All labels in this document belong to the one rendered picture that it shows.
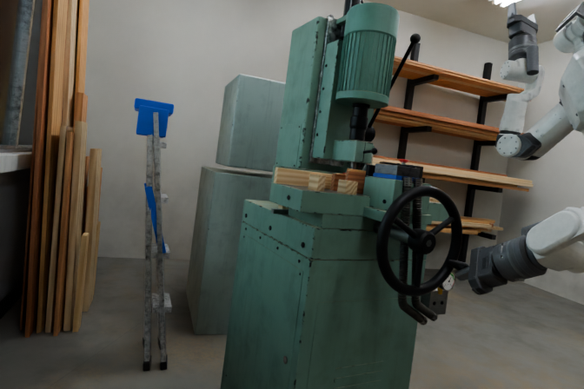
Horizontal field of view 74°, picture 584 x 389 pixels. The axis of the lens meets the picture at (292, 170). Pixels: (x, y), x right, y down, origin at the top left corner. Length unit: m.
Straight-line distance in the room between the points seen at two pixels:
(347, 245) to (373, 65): 0.57
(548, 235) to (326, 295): 0.57
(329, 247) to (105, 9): 2.99
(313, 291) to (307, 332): 0.12
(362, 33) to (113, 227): 2.78
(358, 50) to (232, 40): 2.47
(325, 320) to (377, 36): 0.87
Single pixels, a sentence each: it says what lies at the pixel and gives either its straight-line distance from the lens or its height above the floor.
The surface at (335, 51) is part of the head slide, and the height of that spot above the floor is 1.38.
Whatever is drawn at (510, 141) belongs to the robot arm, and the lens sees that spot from 1.46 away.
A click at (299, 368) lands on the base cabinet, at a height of 0.41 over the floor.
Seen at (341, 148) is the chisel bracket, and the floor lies 1.04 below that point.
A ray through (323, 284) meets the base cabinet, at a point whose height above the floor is 0.64.
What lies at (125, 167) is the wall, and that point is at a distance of 3.50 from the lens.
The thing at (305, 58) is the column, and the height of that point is 1.37.
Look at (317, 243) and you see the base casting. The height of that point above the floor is 0.76.
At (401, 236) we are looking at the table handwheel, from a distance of 1.10.
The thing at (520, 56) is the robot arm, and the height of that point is 1.43.
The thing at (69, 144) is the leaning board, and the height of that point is 0.92.
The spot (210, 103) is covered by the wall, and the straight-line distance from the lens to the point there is 3.54.
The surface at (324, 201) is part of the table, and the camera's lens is 1.07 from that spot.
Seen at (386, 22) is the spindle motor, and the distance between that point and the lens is 1.33.
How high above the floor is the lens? 0.96
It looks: 1 degrees down
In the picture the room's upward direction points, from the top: 7 degrees clockwise
